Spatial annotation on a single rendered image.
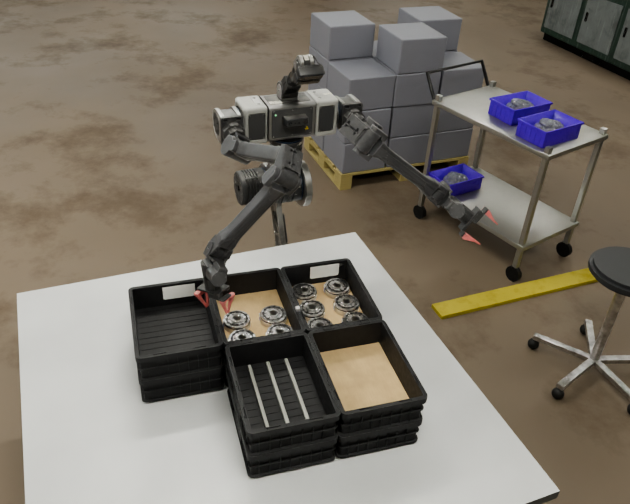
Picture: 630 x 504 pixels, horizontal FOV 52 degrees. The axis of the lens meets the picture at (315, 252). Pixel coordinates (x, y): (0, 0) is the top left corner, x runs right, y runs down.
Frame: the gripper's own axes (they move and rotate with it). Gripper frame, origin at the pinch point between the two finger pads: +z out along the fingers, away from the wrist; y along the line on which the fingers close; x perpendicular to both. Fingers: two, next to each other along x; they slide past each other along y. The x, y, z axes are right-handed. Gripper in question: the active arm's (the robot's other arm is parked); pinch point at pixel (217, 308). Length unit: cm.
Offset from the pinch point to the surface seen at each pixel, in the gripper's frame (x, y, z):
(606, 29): 707, 1, 36
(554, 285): 229, 70, 102
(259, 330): 11.8, 8.3, 15.1
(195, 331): -2.5, -11.0, 12.3
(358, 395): 5, 55, 23
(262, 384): -9.9, 25.0, 18.6
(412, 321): 66, 47, 33
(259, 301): 25.8, -1.7, 13.0
